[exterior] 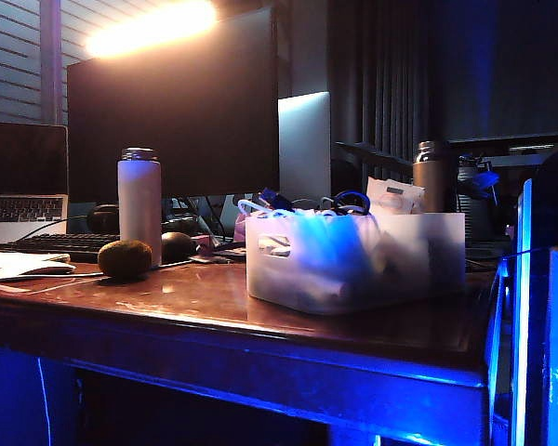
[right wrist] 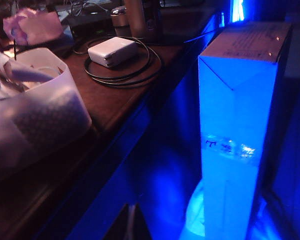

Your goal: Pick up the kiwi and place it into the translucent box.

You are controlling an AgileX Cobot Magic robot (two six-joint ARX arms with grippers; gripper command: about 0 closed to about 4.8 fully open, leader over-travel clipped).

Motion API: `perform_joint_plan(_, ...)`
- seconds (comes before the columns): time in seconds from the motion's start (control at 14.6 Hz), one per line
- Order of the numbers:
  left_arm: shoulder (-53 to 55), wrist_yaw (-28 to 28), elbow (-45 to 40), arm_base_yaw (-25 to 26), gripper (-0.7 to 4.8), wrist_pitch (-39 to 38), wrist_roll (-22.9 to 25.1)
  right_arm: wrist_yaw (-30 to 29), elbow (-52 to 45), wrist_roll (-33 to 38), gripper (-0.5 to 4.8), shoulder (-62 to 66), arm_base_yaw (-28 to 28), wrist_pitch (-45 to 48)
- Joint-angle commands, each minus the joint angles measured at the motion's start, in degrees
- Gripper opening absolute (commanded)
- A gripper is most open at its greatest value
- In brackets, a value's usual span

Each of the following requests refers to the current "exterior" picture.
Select silver laptop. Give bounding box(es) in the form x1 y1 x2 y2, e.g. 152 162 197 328
0 121 70 246

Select white papers stack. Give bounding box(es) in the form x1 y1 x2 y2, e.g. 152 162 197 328
0 249 77 281

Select blue lit white box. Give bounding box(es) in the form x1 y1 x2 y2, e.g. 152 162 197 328
511 177 558 446

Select dark metal water bottle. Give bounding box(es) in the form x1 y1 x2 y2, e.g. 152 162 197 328
412 140 447 214

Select blue handled scissors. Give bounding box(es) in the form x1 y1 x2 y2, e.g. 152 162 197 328
332 189 372 216

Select dark wooden desk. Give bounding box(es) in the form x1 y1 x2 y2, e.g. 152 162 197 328
0 257 499 446

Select translucent plastic storage box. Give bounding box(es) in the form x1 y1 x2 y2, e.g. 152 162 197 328
244 207 467 316

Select black headphones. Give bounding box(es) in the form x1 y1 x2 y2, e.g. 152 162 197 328
86 203 121 235

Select black computer mouse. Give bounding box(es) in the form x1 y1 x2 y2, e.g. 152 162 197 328
160 230 198 264

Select white paper packet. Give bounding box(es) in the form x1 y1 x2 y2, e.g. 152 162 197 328
365 176 427 216

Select white insulated water bottle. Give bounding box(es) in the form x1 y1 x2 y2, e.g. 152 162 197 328
116 147 163 268

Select silver computer tower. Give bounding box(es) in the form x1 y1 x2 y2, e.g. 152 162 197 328
277 90 332 203

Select brown fuzzy kiwi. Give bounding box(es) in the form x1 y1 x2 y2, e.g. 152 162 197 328
97 239 153 282

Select large black computer monitor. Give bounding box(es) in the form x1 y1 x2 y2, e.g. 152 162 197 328
66 6 281 203

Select black computer keyboard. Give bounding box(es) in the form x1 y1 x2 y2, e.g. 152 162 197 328
0 231 121 264

